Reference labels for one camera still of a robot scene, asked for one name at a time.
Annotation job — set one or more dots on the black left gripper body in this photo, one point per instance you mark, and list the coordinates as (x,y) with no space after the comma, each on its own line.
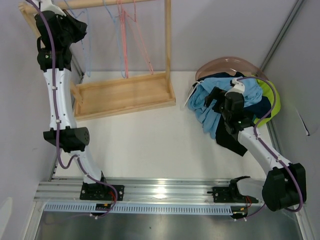
(72,32)

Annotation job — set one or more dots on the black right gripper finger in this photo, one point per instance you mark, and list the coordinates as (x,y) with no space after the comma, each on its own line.
(209,99)
(217,92)

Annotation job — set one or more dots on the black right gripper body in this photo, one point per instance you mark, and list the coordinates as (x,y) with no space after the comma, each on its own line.
(219,106)

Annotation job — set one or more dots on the black shorts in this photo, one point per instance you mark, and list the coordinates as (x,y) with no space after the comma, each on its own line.
(224,139)

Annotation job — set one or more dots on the navy blue shorts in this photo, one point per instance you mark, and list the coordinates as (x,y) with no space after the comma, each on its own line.
(250,87)

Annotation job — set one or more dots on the pink hanger of black shorts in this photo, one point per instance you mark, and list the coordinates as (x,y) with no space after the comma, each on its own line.
(122,37)

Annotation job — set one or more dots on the pink hanger of teal shorts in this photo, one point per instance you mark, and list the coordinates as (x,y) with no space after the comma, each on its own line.
(125,37)

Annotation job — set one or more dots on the pink hanger of green shorts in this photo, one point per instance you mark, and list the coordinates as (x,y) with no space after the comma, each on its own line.
(140,40)

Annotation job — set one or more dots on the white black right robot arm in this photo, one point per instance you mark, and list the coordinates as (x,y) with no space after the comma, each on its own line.
(285,184)

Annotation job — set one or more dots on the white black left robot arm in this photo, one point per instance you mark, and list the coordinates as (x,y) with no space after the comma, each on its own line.
(57,33)

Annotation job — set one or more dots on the translucent pink plastic basket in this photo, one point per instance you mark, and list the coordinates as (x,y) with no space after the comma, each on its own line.
(230,65)

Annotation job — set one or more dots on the wooden clothes rack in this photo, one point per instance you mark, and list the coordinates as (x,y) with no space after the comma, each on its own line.
(117,96)

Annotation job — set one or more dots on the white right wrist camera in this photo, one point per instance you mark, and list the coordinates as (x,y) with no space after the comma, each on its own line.
(236,86)

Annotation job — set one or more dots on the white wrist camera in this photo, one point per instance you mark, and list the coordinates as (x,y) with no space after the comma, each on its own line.
(236,86)
(47,5)

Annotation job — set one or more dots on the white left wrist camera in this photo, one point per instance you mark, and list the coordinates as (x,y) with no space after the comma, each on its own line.
(47,5)

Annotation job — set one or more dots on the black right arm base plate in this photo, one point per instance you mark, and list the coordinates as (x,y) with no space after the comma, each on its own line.
(230,193)

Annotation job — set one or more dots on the white slotted cable duct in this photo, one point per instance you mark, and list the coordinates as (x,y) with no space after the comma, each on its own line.
(139,208)

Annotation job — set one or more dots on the aluminium mounting rail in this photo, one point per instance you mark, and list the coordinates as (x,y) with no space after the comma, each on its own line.
(130,191)

